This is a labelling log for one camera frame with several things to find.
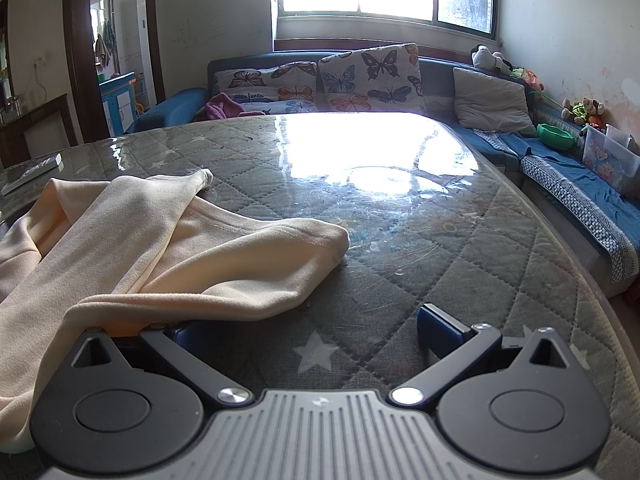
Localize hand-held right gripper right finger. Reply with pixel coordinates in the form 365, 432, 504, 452
391, 302, 573, 407

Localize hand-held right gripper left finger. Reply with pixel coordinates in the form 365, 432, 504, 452
70, 322, 253, 407

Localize cream knit garment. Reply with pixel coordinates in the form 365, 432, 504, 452
0, 167, 351, 456

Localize patterned grey sofa cover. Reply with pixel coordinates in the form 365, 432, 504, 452
520, 154, 640, 284

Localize blue blanket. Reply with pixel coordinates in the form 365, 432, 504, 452
470, 127, 640, 241

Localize green bowl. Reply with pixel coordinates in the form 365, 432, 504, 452
536, 123, 577, 150

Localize grey plain pillow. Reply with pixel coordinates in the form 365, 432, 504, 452
452, 67, 537, 137

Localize blue sofa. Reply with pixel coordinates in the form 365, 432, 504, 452
125, 42, 640, 296

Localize magenta cloth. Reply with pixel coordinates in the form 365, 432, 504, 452
195, 92, 266, 122

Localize clear plastic storage box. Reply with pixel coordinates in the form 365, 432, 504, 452
580, 124, 640, 197

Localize blue and white cabinet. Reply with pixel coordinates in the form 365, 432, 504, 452
98, 72, 139, 136

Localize dark wooden counter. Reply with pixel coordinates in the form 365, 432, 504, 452
0, 92, 79, 168

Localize upright butterfly print pillow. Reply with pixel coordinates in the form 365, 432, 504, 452
318, 42, 427, 116

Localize brown plush toys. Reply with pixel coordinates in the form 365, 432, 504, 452
560, 97, 607, 129

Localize colourful plush toy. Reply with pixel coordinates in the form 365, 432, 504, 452
505, 60, 544, 94

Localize flat butterfly print pillow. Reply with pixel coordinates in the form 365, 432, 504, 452
212, 61, 319, 116

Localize black and white plush toy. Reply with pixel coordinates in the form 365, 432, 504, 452
470, 45, 507, 72

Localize glass jars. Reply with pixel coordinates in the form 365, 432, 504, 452
0, 94, 25, 126

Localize hanging towel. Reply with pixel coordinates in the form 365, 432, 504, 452
95, 20, 119, 67

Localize dark wooden door frame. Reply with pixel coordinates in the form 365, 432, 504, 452
62, 0, 167, 143

